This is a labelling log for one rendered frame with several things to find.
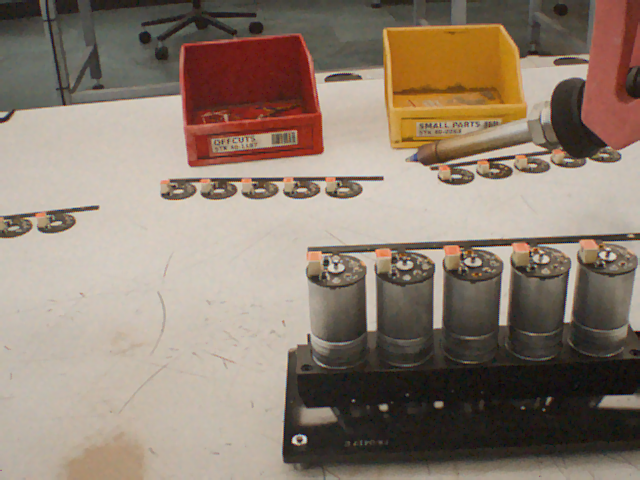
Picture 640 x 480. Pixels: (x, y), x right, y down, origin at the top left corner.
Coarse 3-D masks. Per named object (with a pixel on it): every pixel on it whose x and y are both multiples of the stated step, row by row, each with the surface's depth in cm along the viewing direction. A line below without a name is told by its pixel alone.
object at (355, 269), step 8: (328, 256) 35; (344, 256) 35; (352, 256) 35; (328, 264) 35; (344, 264) 35; (352, 264) 35; (360, 264) 35; (344, 272) 34; (352, 272) 34; (360, 272) 34; (312, 280) 34; (320, 280) 34; (328, 280) 34; (344, 280) 34; (352, 280) 34; (360, 280) 34; (336, 288) 33
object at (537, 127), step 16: (544, 112) 25; (496, 128) 27; (512, 128) 27; (528, 128) 26; (544, 128) 25; (432, 144) 29; (448, 144) 29; (464, 144) 28; (480, 144) 28; (496, 144) 27; (512, 144) 27; (544, 144) 26; (432, 160) 29; (448, 160) 29
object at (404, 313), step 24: (408, 264) 34; (384, 288) 34; (408, 288) 33; (432, 288) 34; (384, 312) 34; (408, 312) 34; (432, 312) 35; (384, 336) 35; (408, 336) 35; (432, 336) 35; (384, 360) 36; (408, 360) 35
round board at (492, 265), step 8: (464, 248) 35; (472, 248) 35; (464, 256) 35; (480, 256) 35; (488, 256) 35; (496, 256) 35; (488, 264) 34; (496, 264) 34; (448, 272) 34; (456, 272) 34; (464, 272) 34; (472, 272) 34; (480, 272) 34; (488, 272) 34; (496, 272) 34; (464, 280) 33; (472, 280) 33; (480, 280) 33
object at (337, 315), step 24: (312, 288) 34; (360, 288) 34; (312, 312) 35; (336, 312) 34; (360, 312) 34; (312, 336) 35; (336, 336) 35; (360, 336) 35; (336, 360) 35; (360, 360) 36
